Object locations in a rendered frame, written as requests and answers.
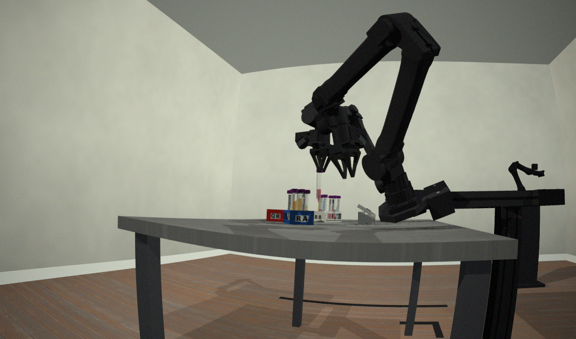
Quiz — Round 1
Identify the red lego brick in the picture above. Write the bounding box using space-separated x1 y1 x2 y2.
266 209 284 222

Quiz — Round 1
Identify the blue tube rack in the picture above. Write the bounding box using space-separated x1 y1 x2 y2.
284 210 314 225

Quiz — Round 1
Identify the white done button panel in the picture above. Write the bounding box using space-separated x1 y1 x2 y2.
357 204 376 225

